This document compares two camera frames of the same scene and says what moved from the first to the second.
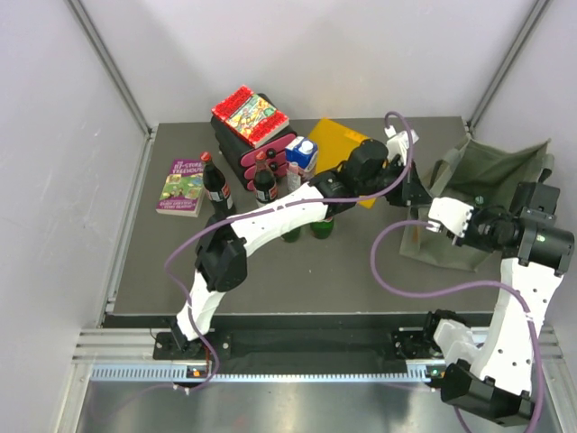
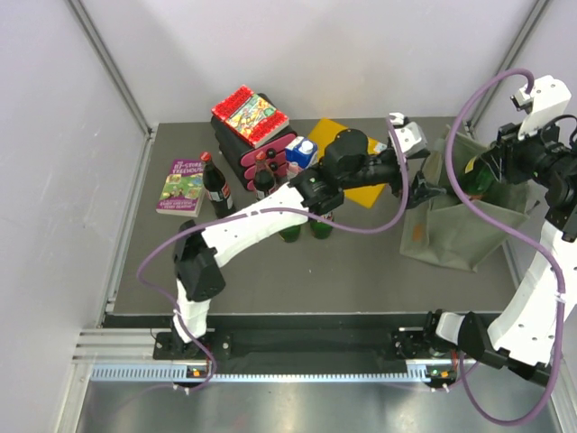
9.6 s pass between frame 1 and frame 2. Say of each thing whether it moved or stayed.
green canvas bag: moved
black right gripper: moved
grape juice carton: stayed
